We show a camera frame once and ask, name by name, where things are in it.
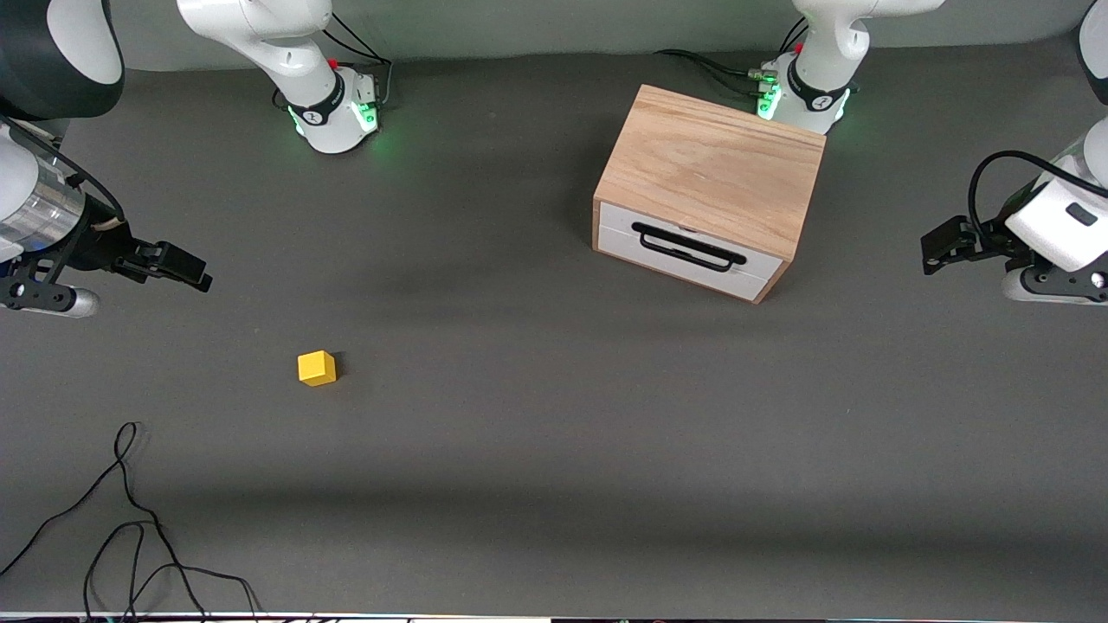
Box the black base cables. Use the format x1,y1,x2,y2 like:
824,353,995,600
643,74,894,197
322,12,396,112
654,17,811,98

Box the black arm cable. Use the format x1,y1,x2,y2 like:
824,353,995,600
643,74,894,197
967,151,1108,256
0,115,127,228

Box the black right base cables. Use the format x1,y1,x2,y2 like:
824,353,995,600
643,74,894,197
322,12,396,112

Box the wooden drawer cabinet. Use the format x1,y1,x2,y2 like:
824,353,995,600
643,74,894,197
592,84,827,305

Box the yellow cube block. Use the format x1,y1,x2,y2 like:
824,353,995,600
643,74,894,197
298,350,338,388

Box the loose black table cable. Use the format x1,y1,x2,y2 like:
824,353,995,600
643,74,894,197
0,421,262,623

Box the white-fronted drawer with black handle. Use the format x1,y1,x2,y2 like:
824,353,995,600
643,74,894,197
597,201,785,302

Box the black left base cables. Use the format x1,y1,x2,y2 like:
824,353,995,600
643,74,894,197
654,17,811,98

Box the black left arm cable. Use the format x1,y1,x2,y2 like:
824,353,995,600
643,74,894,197
967,151,1108,256

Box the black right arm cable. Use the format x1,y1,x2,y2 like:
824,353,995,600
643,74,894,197
0,115,127,228

